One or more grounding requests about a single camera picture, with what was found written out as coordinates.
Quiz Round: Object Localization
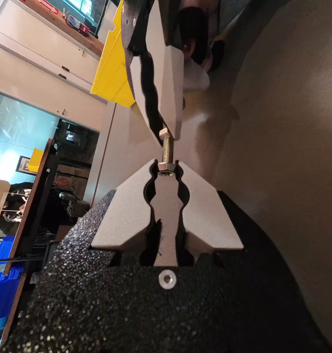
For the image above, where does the yellow bin with black divider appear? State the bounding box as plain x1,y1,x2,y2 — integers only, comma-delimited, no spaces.
90,0,144,108

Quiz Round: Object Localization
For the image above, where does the black charging dock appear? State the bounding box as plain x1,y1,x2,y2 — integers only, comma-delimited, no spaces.
59,192,91,219

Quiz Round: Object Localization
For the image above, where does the white door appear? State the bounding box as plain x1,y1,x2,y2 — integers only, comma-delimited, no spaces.
0,0,106,86
0,26,111,122

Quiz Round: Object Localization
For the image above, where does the wooden table with black legs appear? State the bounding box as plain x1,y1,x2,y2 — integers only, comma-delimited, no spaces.
2,138,60,276

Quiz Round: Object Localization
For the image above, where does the steel hex nut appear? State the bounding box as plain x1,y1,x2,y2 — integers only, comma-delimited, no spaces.
156,162,178,178

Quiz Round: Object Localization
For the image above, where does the cardboard box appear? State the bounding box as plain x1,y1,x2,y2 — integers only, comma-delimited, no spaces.
54,164,90,193

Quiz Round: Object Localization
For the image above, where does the small yellow bin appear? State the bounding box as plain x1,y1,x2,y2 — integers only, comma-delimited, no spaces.
28,148,45,171

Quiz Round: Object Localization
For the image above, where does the black light stand pole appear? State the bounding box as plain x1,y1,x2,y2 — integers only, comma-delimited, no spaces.
0,255,46,265

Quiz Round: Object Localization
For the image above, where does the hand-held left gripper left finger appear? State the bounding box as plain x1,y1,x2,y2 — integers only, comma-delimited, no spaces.
90,158,163,266

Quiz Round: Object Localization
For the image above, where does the person's right hand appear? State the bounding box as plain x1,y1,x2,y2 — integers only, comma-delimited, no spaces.
182,0,222,73

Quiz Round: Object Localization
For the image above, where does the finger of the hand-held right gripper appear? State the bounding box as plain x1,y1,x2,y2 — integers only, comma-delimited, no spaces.
129,52,168,147
145,0,185,140

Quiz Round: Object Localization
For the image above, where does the tall blue plastic crate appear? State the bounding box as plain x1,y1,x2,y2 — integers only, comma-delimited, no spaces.
0,269,27,327

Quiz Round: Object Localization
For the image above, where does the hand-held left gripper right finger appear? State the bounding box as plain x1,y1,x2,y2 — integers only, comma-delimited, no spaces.
175,160,245,266

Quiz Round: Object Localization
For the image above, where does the steel hex bolt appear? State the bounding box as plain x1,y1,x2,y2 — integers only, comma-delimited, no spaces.
158,130,175,165

